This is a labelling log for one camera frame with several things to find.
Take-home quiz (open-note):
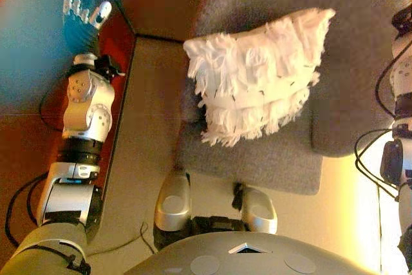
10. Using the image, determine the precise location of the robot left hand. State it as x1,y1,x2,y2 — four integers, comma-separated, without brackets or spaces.
61,0,113,56

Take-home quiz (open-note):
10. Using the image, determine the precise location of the silver robot right foot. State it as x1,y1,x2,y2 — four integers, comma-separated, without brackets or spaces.
239,186,279,236

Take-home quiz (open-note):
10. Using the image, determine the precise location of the silver robot foot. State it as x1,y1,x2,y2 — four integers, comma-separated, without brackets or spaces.
153,171,193,232
239,186,279,236

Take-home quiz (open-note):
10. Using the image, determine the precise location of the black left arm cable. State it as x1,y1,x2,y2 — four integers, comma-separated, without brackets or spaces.
4,71,75,247

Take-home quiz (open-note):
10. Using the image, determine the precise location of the silver robot left foot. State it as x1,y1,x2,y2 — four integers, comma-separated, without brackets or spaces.
153,171,193,232

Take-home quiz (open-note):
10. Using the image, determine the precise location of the grey upholstered armchair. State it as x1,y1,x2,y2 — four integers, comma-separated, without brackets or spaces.
175,0,412,196

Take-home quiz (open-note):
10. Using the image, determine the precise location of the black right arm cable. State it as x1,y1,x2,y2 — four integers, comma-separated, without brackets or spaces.
353,58,412,202

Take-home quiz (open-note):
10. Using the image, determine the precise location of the thin black floor cable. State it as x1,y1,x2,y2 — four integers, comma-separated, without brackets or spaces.
86,221,156,257

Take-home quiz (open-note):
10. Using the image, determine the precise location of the white fringed cushion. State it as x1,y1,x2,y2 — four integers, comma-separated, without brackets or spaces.
183,7,337,148

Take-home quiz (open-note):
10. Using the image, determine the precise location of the grey robot torso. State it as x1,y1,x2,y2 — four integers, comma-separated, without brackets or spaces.
124,231,378,275

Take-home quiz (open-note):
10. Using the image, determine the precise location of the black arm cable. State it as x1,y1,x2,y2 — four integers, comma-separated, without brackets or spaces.
353,58,412,202
4,71,75,247

